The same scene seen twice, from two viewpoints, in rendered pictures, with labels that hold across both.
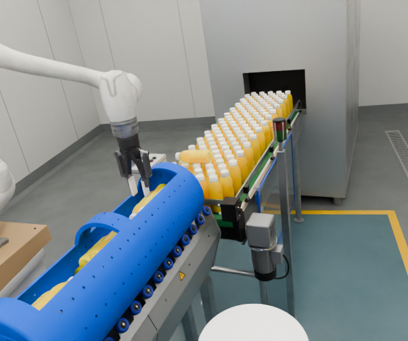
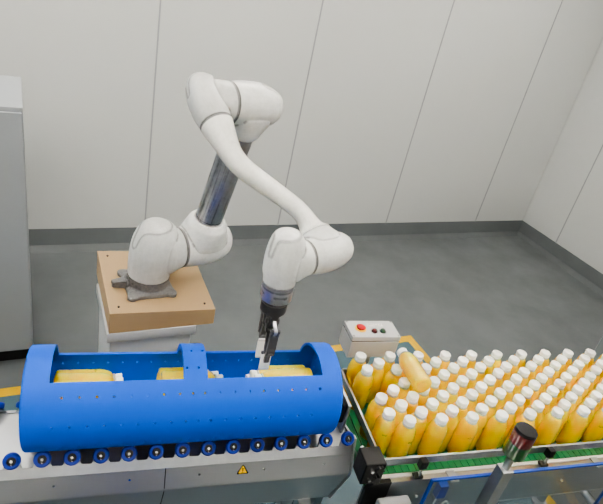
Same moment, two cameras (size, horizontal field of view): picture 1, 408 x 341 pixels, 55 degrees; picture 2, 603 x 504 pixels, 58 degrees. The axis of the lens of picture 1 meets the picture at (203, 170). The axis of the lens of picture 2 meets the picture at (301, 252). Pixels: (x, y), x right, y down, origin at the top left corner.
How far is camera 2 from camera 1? 0.87 m
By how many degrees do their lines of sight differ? 38
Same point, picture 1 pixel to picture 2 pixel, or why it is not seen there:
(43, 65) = (253, 180)
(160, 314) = (181, 480)
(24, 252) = (172, 317)
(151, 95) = not seen: outside the picture
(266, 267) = not seen: outside the picture
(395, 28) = not seen: outside the picture
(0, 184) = (202, 245)
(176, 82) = not seen: outside the picture
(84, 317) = (74, 419)
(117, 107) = (267, 269)
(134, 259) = (169, 415)
